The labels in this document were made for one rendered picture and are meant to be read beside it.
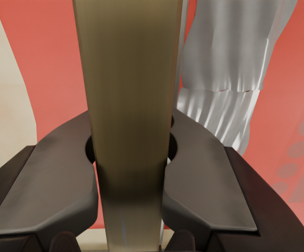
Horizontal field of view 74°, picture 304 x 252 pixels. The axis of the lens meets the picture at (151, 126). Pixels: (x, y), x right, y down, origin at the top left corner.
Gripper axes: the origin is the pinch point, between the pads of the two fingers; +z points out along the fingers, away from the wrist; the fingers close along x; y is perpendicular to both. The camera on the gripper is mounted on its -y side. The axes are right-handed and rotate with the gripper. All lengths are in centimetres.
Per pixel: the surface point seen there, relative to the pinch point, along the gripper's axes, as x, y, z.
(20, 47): -8.8, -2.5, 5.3
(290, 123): 14.7, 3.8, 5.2
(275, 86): 12.0, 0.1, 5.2
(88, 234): -6.8, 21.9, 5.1
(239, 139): 9.9, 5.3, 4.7
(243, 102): 9.1, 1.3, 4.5
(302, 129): 16.3, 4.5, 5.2
